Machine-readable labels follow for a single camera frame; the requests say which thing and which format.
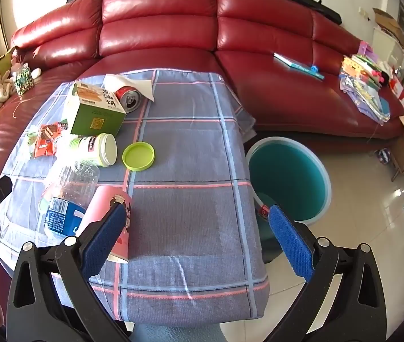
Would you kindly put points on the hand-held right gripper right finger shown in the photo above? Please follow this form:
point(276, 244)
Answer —
point(290, 242)

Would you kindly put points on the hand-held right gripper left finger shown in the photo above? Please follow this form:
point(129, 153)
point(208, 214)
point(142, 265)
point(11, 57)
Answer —
point(104, 235)

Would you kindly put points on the pink paper cup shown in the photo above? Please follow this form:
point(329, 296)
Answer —
point(97, 199)

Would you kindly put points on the green snack wrapper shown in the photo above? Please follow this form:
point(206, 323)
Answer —
point(32, 139)

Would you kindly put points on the clear plastic bottle blue label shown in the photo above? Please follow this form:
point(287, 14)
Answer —
point(70, 185)

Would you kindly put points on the red snack wrapper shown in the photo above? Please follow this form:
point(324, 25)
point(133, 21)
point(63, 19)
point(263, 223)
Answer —
point(47, 139)

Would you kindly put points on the teal plastic bucket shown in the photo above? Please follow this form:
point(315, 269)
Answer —
point(283, 171)

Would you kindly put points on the green plastic lid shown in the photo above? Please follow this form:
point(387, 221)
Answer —
point(138, 155)

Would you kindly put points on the white jar green label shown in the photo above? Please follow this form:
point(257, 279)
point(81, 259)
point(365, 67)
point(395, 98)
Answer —
point(95, 148)

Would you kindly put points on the green cardboard box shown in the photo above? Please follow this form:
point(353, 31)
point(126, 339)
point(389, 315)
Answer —
point(95, 117)

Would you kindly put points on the red soda can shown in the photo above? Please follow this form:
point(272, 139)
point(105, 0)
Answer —
point(129, 99)

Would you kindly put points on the white paper napkin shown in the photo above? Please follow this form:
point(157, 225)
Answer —
point(141, 87)

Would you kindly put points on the white plush rabbit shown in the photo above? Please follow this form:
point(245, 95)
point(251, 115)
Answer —
point(4, 89)

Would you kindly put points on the beaded pouch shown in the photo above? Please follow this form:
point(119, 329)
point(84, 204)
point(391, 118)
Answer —
point(23, 80)

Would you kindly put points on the grey plaid blanket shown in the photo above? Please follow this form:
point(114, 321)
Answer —
point(187, 156)

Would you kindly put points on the grey-blue fleece cloth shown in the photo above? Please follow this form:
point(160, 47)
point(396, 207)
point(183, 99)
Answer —
point(177, 333)

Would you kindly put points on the pile of colourful books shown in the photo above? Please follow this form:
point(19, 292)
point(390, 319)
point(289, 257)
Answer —
point(365, 89)

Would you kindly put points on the small blue toy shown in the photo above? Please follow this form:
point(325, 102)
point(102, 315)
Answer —
point(314, 68)

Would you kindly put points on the teal book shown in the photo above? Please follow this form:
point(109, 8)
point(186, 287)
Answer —
point(294, 64)

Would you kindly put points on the red leather sofa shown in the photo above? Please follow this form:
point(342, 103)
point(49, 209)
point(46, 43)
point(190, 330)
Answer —
point(169, 25)

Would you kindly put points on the black bag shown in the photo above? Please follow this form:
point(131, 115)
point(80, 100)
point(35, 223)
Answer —
point(305, 1)

